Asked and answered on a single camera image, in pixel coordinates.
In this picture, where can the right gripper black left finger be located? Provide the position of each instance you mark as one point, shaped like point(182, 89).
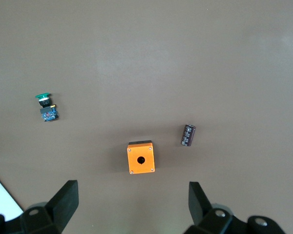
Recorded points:
point(61, 207)

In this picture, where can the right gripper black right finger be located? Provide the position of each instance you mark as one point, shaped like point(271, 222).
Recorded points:
point(200, 209)

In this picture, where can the green mushroom push button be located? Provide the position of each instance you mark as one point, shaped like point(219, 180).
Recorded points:
point(47, 114)

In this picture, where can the white drawer cabinet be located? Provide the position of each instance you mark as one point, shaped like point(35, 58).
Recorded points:
point(0, 197)

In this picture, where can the dark purple cylindrical capacitor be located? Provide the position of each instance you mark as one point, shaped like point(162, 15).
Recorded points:
point(188, 135)

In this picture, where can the orange button enclosure box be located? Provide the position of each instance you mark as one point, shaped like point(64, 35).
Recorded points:
point(136, 168)

